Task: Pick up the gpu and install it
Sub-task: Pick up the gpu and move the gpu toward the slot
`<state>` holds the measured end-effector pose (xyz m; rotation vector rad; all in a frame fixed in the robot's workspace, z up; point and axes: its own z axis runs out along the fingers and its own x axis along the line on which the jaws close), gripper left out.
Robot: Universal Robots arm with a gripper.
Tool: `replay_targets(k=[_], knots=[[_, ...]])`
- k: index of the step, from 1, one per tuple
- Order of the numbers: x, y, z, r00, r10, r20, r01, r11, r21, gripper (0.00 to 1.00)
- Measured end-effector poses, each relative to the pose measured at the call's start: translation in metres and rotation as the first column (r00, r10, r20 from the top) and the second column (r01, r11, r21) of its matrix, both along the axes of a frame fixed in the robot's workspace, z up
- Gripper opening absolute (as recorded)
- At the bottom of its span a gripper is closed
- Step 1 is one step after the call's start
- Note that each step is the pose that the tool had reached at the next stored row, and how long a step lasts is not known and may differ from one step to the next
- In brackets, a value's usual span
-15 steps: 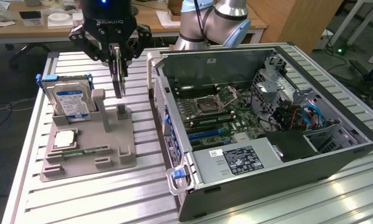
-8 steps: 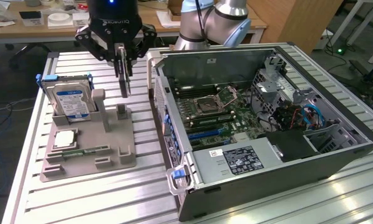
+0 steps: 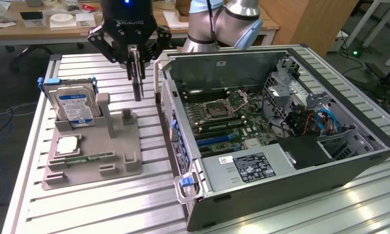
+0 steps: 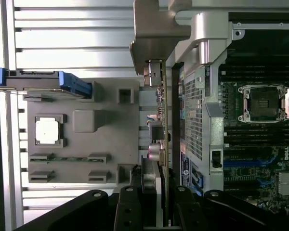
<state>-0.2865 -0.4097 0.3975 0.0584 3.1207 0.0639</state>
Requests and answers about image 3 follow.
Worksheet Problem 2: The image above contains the green motherboard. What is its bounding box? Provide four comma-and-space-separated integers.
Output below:
184, 91, 280, 156

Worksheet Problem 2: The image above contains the silver drive cage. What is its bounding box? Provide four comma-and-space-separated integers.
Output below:
265, 70, 315, 117

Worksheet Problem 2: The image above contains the black office chair base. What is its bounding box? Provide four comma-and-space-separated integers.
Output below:
4, 42, 85, 73

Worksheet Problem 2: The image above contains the wooden desk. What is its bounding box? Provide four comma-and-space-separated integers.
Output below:
0, 0, 280, 47

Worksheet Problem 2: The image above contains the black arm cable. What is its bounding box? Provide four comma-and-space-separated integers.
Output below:
206, 0, 221, 48

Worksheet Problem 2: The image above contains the small white labelled box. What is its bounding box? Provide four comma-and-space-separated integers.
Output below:
76, 13, 97, 29

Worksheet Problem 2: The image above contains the red packet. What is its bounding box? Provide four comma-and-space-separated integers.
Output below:
80, 3, 98, 13

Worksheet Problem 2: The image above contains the low-profile graphics card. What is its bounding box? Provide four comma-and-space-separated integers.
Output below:
128, 44, 146, 102

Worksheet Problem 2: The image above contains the dark RAM stick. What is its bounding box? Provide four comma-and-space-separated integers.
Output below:
200, 120, 246, 130

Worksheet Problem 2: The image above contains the silver CPU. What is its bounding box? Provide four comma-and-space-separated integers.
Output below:
56, 137, 81, 155

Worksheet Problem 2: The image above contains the stack of papers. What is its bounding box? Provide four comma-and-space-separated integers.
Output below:
162, 11, 192, 30

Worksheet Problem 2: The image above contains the black RAM slot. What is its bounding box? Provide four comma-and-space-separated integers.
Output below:
182, 88, 229, 95
185, 93, 230, 99
184, 90, 229, 97
197, 126, 245, 135
185, 95, 230, 102

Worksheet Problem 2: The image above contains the metal socket cover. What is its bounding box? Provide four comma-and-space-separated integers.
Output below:
225, 89, 248, 112

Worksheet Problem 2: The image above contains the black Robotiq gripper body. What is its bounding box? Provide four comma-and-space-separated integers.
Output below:
100, 0, 158, 47

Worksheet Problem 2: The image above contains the grey power supply unit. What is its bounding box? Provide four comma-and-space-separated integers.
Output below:
200, 143, 297, 192

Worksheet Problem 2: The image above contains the wooden cabinet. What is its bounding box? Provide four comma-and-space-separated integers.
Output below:
260, 0, 361, 57

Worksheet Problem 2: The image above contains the black wire bundle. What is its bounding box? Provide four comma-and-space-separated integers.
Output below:
283, 112, 307, 136

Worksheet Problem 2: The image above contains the grey parts rack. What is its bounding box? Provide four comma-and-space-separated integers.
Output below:
41, 92, 142, 191

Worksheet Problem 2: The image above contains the white desk frame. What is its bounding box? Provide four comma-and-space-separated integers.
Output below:
342, 0, 390, 66

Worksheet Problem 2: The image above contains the blue data wire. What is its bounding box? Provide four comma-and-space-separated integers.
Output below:
314, 109, 341, 136

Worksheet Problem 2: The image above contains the green RAM stick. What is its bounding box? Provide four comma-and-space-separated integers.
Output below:
50, 153, 113, 164

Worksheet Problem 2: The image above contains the black open PC case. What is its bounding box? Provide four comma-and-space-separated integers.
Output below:
153, 47, 390, 232

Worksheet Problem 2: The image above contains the black equipment stand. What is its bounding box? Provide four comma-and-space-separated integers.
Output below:
365, 46, 390, 103

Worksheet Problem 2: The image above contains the CPU socket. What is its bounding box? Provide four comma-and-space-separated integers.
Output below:
204, 99, 241, 120

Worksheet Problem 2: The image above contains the white box with bowl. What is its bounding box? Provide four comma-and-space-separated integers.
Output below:
49, 13, 78, 32

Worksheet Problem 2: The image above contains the silver chipset heatsink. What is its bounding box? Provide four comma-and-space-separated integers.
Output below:
245, 139, 265, 149

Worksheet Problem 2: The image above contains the hard disk in blue caddy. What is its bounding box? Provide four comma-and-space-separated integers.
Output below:
37, 76, 100, 127

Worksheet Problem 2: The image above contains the black-topped white box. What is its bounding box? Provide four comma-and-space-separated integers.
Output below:
18, 11, 49, 28

